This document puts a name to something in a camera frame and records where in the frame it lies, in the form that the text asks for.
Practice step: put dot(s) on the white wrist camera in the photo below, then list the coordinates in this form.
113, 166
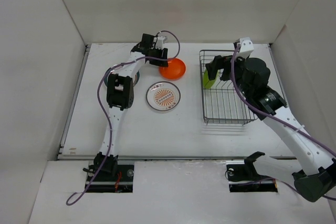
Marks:
159, 42
244, 47

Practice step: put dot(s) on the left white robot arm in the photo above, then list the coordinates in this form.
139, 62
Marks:
120, 92

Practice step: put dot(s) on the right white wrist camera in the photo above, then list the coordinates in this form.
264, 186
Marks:
244, 47

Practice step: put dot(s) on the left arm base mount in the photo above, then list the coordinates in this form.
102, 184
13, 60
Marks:
106, 175

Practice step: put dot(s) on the white plate teal rim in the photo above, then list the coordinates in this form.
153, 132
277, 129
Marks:
136, 78

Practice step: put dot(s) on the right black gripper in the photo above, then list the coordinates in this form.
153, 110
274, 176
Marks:
212, 67

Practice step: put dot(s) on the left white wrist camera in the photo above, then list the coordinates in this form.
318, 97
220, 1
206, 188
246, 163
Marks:
159, 42

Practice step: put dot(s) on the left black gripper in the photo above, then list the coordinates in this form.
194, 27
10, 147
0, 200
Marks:
161, 55

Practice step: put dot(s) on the lime green plate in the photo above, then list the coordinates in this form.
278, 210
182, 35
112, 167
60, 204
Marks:
207, 82

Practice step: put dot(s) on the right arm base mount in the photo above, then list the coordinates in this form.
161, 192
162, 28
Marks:
243, 178

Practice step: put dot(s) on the black wire dish rack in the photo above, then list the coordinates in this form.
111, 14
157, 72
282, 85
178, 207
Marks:
220, 103

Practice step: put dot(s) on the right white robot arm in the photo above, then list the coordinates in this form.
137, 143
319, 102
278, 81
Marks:
312, 173

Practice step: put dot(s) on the white plate orange sunburst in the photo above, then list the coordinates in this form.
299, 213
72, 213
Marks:
163, 96

